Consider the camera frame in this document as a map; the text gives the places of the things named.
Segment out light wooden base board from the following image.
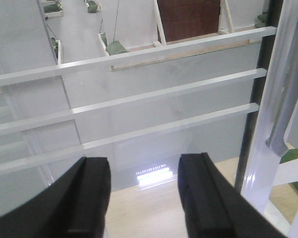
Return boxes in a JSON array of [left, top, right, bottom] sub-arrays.
[[105, 146, 298, 238]]

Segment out green sandbag behind glass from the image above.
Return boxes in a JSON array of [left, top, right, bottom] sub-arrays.
[[106, 41, 129, 55]]

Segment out white framed sliding glass door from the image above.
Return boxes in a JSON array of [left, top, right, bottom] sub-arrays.
[[0, 0, 298, 234]]

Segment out grey door handle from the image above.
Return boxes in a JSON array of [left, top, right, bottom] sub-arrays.
[[265, 0, 298, 157]]

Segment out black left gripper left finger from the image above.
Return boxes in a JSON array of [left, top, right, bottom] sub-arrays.
[[0, 157, 111, 238]]

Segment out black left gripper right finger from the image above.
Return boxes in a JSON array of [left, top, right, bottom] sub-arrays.
[[178, 153, 284, 238]]

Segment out brown wooden door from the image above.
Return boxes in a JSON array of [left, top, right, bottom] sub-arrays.
[[157, 0, 221, 42]]

